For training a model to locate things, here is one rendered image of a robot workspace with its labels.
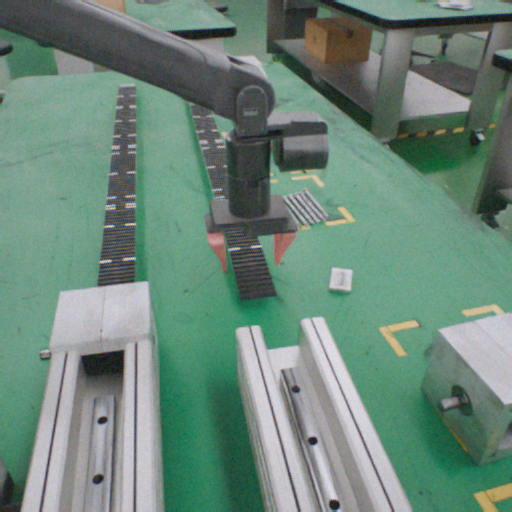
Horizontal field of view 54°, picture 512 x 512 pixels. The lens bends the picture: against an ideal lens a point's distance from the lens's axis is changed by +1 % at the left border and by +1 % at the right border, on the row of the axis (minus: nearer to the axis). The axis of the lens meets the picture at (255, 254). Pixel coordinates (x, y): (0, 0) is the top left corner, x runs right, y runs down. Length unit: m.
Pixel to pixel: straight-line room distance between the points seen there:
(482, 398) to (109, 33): 0.51
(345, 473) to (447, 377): 0.16
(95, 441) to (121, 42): 0.39
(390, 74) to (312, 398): 2.62
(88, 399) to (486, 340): 0.41
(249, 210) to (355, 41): 3.78
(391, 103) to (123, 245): 2.47
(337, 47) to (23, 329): 3.85
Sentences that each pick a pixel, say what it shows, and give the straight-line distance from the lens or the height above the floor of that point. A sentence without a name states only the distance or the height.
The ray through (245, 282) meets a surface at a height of 0.81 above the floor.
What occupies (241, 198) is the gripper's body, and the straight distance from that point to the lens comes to 0.64.
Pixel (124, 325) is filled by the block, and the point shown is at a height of 0.87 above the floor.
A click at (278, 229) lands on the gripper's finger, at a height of 0.89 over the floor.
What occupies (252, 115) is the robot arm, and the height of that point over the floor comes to 1.04.
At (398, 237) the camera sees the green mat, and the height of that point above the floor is 0.78.
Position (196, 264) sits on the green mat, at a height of 0.78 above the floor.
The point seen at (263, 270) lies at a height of 0.81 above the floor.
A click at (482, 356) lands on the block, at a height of 0.87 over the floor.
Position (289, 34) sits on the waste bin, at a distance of 5.48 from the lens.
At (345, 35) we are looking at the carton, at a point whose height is 0.42.
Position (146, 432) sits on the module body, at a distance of 0.46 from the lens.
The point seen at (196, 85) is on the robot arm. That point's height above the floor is 1.08.
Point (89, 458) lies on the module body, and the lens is 0.50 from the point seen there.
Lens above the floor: 1.23
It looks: 35 degrees down
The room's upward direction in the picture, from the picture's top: straight up
